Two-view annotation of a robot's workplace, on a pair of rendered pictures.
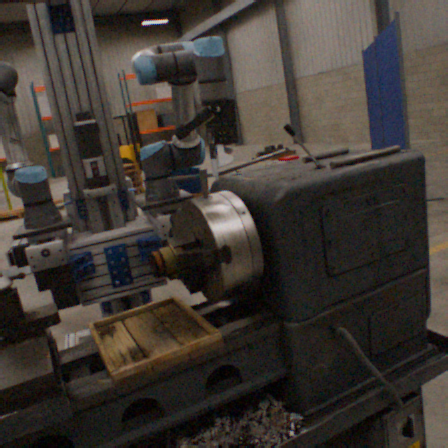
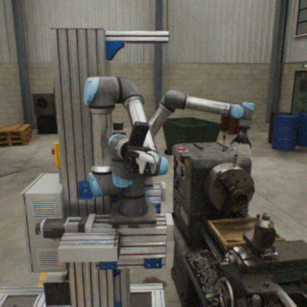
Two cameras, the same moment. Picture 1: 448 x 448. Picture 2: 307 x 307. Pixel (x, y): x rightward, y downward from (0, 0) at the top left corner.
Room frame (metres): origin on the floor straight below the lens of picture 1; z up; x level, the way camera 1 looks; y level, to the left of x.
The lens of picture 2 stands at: (1.29, 2.01, 1.80)
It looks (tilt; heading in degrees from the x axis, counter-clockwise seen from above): 14 degrees down; 284
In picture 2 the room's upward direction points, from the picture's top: straight up
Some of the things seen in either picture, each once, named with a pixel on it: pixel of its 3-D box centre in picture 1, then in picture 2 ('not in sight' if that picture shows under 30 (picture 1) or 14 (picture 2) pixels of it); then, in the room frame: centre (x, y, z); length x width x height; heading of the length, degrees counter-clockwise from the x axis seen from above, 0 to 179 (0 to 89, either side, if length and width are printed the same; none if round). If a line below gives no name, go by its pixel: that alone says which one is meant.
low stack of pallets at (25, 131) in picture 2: not in sight; (14, 134); (7.39, -5.40, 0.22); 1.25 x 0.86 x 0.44; 117
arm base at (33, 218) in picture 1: (40, 212); (133, 201); (1.73, 0.70, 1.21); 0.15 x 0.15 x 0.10
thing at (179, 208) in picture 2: (335, 379); (203, 243); (1.43, -0.33, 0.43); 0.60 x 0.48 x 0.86; 114
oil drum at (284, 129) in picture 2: not in sight; (284, 132); (-0.17, -6.39, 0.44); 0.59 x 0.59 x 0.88
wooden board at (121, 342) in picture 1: (150, 334); (243, 231); (1.16, 0.26, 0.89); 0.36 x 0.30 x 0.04; 24
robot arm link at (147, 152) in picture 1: (156, 158); not in sight; (1.86, 0.22, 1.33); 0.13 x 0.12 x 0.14; 101
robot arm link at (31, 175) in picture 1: (32, 183); (131, 179); (1.73, 0.71, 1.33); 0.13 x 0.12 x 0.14; 37
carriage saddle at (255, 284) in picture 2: (3, 380); (280, 270); (1.00, 0.63, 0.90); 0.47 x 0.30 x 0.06; 24
